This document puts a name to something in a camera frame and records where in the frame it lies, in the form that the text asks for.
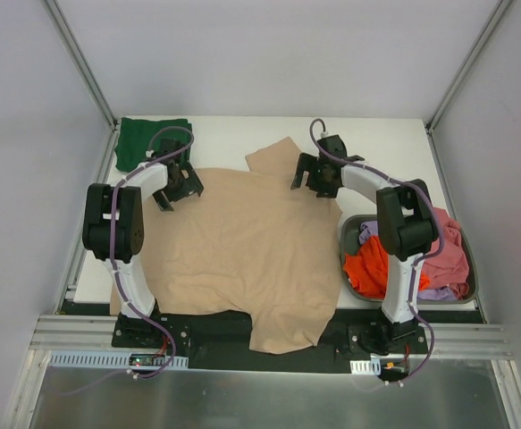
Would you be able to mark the pink t shirt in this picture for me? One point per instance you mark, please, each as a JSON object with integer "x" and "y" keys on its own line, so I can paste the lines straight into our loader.
{"x": 450, "y": 267}

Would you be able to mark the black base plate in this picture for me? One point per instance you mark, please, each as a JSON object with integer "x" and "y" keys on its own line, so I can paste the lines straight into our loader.
{"x": 273, "y": 342}

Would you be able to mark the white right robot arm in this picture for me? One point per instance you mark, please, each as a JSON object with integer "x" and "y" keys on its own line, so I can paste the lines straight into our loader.
{"x": 408, "y": 229}

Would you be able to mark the white slotted cable duct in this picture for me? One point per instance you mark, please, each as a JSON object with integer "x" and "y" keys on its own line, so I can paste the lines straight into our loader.
{"x": 107, "y": 360}

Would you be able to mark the folded green t shirt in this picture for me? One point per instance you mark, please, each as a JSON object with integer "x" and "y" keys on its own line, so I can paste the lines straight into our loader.
{"x": 136, "y": 135}

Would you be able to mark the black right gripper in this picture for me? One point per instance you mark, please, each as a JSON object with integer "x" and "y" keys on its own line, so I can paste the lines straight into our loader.
{"x": 312, "y": 175}

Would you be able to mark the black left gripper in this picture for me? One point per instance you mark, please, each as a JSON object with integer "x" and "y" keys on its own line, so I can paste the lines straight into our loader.
{"x": 181, "y": 189}

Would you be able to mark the lilac t shirt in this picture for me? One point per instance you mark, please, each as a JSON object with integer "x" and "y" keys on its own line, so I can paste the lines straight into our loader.
{"x": 427, "y": 289}

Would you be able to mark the aluminium corner post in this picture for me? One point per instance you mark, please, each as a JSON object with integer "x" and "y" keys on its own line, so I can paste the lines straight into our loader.
{"x": 481, "y": 41}
{"x": 72, "y": 45}

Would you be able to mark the right aluminium corner post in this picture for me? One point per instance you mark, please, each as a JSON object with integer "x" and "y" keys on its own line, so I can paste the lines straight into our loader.
{"x": 481, "y": 41}

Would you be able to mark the orange t shirt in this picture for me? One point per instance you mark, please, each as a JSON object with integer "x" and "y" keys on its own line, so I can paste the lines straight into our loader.
{"x": 368, "y": 269}

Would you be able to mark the grey plastic bin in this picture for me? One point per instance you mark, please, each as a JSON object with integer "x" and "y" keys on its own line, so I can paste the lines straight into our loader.
{"x": 348, "y": 237}

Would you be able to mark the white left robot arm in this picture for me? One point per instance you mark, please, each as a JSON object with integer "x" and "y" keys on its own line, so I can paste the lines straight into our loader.
{"x": 114, "y": 229}

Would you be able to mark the aluminium frame rail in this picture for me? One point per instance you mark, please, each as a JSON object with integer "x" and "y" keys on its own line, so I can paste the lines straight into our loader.
{"x": 88, "y": 332}

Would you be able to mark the left aluminium corner post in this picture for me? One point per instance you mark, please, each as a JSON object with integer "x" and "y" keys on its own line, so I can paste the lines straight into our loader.
{"x": 72, "y": 45}

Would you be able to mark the beige t shirt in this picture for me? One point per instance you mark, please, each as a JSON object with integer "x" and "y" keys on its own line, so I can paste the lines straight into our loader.
{"x": 249, "y": 243}

